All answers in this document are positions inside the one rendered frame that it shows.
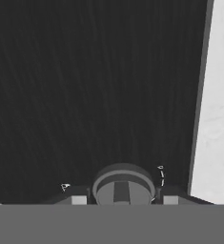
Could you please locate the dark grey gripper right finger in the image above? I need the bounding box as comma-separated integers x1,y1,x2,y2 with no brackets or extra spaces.
155,185,216,206

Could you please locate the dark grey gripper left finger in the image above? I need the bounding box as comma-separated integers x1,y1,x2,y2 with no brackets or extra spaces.
42,185,92,206

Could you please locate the grey round stove knob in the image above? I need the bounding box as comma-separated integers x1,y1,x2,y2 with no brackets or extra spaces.
91,162,157,206

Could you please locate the black stove top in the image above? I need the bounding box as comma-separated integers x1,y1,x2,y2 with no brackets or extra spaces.
0,0,215,206

